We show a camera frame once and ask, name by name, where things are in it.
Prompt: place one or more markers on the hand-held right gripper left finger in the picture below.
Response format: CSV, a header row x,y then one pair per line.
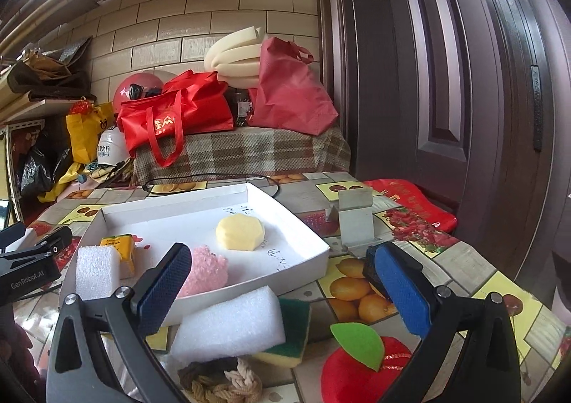
x,y
165,287

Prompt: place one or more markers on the plaid cloth cover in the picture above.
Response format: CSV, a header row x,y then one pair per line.
x,y
250,151

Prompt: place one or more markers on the white cardboard box tray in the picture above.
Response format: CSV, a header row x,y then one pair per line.
x,y
178,220

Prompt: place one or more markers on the black plastic bag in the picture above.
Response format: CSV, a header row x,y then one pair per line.
x,y
35,166

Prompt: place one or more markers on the black door hinge plate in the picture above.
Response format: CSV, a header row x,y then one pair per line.
x,y
536,108

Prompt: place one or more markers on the dark red fabric bag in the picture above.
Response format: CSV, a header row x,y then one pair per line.
x,y
290,95

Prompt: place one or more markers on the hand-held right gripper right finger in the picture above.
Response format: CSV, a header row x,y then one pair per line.
x,y
401,291

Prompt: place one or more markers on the white plastic stand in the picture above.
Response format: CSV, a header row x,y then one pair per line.
x,y
354,220

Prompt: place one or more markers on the yellow raincoat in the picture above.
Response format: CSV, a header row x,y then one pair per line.
x,y
62,182

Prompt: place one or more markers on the red helmet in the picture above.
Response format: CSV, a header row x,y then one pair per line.
x,y
134,88

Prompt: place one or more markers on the small white foam block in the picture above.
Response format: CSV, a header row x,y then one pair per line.
x,y
96,271

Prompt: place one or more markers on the cream foam tubes bundle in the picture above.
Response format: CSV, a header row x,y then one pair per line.
x,y
234,57

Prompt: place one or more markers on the fruit print tablecloth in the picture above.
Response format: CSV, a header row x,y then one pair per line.
x,y
468,269

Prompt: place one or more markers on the white helmet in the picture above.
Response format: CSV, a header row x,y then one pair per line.
x,y
111,146

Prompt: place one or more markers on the red plush apple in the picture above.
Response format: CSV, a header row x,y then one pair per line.
x,y
357,378

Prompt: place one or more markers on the green and yellow scouring sponge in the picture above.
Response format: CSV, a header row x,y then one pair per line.
x,y
295,327

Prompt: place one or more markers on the yellow juice carton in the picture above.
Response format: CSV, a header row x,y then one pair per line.
x,y
122,251

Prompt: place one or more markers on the bright red tote bag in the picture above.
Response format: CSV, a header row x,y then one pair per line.
x,y
178,117

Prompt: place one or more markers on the wooden shelf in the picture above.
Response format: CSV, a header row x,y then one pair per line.
x,y
40,108

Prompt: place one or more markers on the yellow round soap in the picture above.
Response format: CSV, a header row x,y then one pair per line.
x,y
240,231

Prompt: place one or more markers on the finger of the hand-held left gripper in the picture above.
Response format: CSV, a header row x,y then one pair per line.
x,y
49,243
11,237

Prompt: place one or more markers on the large white foam block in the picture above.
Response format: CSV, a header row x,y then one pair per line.
x,y
227,325

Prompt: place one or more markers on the yellow shopping bag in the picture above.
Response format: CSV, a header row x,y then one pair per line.
x,y
87,135

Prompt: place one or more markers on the dark brown door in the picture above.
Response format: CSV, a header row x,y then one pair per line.
x,y
446,73

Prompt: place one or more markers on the pink textured sponge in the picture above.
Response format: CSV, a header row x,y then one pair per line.
x,y
207,271

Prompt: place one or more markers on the red printed bag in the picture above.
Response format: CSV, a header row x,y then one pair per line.
x,y
415,202

